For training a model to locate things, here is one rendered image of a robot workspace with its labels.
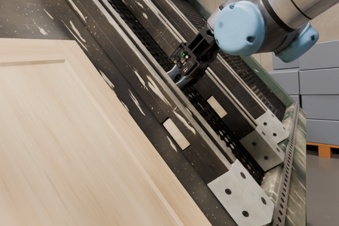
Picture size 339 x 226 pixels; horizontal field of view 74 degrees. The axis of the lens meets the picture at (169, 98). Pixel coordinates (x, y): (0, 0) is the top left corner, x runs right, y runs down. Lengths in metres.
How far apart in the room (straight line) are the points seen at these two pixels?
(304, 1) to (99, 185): 0.37
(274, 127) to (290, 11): 0.71
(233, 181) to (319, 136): 2.63
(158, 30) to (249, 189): 0.60
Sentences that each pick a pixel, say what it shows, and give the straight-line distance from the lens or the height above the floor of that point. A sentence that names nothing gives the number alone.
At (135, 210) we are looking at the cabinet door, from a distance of 0.39.
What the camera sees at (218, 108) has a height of 1.09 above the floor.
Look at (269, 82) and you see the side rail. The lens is 1.70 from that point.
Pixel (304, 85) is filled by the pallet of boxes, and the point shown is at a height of 0.84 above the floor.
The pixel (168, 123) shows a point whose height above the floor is 1.13.
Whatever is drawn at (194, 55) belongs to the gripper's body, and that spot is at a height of 1.28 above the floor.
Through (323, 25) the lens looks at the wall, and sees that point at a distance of 4.24.
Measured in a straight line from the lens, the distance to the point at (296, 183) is 0.85.
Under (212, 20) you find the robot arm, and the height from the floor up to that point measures 1.34.
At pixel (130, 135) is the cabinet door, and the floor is 1.14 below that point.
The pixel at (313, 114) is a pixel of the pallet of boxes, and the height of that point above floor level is 0.50.
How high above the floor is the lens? 1.26
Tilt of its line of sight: 8 degrees down
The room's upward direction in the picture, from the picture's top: 8 degrees counter-clockwise
